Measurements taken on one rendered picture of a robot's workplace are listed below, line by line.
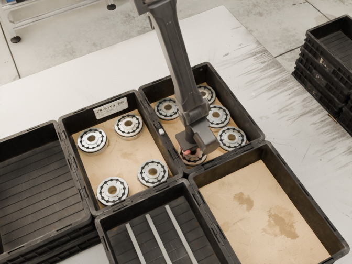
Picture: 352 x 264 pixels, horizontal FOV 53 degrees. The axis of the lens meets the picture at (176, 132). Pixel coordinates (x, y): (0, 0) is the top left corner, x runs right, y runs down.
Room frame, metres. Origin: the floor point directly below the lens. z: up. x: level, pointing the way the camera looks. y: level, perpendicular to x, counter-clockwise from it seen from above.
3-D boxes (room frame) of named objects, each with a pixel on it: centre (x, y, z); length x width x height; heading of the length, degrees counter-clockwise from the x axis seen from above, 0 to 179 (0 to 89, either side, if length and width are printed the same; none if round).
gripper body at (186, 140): (0.60, -0.06, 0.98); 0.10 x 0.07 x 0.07; 114
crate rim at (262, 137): (0.73, -0.08, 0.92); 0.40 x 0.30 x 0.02; 24
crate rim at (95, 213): (0.61, 0.19, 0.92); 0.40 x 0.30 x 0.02; 24
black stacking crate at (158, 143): (0.61, 0.19, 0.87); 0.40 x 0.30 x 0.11; 24
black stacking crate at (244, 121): (0.73, -0.08, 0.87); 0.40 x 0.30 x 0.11; 24
